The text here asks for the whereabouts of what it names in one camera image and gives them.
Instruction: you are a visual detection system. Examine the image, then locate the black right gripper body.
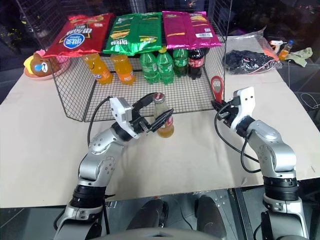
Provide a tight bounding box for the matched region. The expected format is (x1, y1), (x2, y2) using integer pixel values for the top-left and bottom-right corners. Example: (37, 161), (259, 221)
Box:
(216, 100), (240, 127)

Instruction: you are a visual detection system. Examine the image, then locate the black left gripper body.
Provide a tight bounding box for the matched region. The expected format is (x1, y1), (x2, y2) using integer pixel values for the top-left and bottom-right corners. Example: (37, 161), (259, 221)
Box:
(129, 104), (154, 136)

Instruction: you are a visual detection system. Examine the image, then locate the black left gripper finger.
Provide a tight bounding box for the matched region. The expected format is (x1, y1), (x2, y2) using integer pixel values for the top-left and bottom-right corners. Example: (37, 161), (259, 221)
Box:
(148, 108), (174, 133)
(132, 92), (158, 111)

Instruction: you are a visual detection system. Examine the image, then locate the glass bottle with orange drink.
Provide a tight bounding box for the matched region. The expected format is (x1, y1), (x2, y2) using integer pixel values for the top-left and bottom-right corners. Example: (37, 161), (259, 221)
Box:
(152, 92), (175, 139)

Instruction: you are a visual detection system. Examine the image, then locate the red bottle opener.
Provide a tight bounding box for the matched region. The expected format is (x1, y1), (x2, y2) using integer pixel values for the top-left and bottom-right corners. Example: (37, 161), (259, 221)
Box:
(210, 75), (225, 105)

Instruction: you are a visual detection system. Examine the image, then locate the green soda plastic bottle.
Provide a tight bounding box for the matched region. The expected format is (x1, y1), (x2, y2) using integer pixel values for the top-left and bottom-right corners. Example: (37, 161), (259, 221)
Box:
(172, 48), (190, 78)
(138, 51), (161, 85)

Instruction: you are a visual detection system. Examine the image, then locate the green soda bottle yellow cap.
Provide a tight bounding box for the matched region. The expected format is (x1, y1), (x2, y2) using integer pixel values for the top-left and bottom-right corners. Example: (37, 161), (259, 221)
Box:
(155, 47), (175, 85)

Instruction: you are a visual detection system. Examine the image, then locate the orange soda plastic bottle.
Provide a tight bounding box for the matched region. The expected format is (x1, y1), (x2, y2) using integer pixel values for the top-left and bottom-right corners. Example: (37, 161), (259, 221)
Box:
(110, 53), (137, 86)
(81, 53), (114, 86)

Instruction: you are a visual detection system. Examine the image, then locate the dark cola plastic bottle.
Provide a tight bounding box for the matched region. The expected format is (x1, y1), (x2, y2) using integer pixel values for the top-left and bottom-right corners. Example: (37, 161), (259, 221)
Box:
(187, 46), (211, 81)

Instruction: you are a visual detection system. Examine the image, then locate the small orange drink bottle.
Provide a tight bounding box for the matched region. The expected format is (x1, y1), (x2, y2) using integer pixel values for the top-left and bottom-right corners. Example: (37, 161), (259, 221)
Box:
(278, 40), (294, 61)

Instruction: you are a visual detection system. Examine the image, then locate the black plastic bag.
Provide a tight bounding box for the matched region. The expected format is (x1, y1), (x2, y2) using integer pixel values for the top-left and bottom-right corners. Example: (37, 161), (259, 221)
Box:
(221, 49), (284, 76)

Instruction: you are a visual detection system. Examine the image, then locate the beige paper table cover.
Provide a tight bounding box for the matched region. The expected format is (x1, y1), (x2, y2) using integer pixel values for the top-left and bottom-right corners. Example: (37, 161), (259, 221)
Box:
(0, 36), (320, 209)

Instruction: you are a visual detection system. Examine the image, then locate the clear plastic bag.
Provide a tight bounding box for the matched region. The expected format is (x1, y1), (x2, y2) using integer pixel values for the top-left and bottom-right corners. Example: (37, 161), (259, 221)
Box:
(225, 34), (272, 55)

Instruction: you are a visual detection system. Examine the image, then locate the green chip bag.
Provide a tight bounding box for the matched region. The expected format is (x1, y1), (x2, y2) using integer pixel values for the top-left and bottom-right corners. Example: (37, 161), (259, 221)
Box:
(102, 11), (164, 57)

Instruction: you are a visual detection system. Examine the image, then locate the white glue gun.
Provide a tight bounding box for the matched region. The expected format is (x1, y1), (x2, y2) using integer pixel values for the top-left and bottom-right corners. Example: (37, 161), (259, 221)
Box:
(269, 39), (289, 53)

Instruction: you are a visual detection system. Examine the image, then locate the magenta chip bag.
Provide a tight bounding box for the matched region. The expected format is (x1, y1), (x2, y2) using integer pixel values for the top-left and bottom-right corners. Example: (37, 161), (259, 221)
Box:
(161, 10), (223, 51)

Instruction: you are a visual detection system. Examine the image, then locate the pale green cloth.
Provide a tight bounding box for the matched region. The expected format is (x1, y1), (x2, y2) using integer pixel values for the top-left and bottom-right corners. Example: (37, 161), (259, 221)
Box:
(286, 46), (314, 68)

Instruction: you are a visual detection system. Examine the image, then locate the pink plate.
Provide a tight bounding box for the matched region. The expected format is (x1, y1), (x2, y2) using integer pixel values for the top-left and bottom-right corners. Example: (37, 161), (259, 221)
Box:
(24, 54), (71, 81)

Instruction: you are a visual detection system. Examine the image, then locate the red chip bag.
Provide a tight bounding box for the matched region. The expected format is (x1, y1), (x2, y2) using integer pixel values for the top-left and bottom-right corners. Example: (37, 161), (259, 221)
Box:
(44, 13), (115, 59)

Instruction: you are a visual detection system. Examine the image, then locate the dark rounded shape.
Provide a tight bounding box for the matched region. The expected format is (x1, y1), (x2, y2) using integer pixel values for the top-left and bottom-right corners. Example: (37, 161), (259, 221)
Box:
(126, 197), (169, 234)
(195, 195), (222, 234)

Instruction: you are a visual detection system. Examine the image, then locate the brown bear plush toy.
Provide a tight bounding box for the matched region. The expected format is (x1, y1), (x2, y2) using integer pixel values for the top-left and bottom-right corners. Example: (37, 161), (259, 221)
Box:
(23, 49), (54, 77)

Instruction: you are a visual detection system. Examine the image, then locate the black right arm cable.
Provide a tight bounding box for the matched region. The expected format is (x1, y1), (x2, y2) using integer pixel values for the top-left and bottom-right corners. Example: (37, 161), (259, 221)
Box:
(214, 101), (265, 174)

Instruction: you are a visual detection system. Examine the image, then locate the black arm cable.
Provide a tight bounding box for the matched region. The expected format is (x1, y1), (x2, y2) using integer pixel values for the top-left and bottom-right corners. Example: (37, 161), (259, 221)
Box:
(86, 95), (114, 149)
(214, 101), (265, 174)

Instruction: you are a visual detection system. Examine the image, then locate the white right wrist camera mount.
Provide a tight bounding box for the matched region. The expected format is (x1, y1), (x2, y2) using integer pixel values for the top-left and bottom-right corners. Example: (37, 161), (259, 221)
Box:
(230, 86), (256, 131)

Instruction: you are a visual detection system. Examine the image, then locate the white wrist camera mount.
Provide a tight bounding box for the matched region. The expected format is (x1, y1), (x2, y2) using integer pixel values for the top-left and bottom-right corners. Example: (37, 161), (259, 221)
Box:
(109, 96), (141, 140)
(230, 86), (256, 131)

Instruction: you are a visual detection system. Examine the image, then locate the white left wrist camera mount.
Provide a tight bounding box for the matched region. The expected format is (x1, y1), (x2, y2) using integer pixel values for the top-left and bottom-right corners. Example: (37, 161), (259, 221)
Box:
(109, 96), (141, 140)

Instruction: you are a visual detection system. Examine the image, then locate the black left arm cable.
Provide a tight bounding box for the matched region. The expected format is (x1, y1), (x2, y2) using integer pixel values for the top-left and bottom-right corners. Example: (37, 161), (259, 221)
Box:
(86, 95), (114, 149)

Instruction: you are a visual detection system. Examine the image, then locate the black wire mesh rack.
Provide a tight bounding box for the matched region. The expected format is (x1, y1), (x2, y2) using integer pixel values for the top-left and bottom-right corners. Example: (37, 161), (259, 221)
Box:
(17, 0), (231, 123)

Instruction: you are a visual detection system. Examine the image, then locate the thin white cable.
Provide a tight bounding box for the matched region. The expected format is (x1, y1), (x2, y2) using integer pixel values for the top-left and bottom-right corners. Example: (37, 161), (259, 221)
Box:
(299, 91), (320, 109)

